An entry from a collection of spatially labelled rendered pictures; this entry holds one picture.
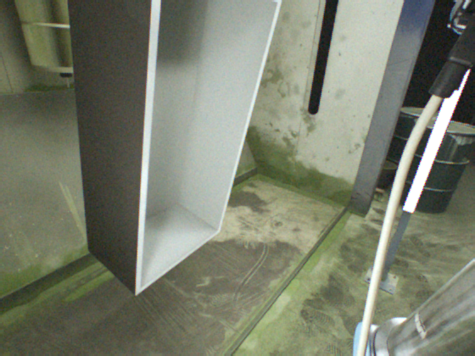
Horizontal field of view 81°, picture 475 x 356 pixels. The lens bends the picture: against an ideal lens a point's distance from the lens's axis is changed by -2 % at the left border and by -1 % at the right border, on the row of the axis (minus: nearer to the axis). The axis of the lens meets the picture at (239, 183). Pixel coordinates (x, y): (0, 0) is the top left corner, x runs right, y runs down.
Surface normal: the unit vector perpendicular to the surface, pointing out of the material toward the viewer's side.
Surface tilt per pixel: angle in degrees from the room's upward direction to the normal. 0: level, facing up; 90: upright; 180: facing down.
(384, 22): 90
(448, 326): 99
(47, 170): 57
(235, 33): 90
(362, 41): 90
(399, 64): 90
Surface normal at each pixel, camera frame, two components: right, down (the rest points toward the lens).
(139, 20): -0.56, 0.33
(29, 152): 0.71, -0.22
